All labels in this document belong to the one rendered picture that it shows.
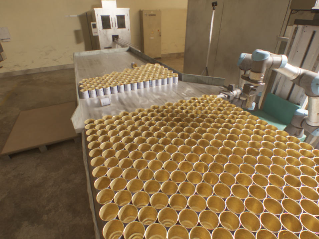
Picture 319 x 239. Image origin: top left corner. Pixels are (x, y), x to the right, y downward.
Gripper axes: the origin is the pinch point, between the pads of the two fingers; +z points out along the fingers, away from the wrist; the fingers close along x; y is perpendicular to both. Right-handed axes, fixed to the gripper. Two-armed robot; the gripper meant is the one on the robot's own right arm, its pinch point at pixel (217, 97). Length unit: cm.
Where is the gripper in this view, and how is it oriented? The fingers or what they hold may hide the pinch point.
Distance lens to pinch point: 158.9
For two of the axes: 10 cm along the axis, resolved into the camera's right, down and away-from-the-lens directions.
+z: -8.7, 2.6, -4.1
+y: 0.1, 8.6, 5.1
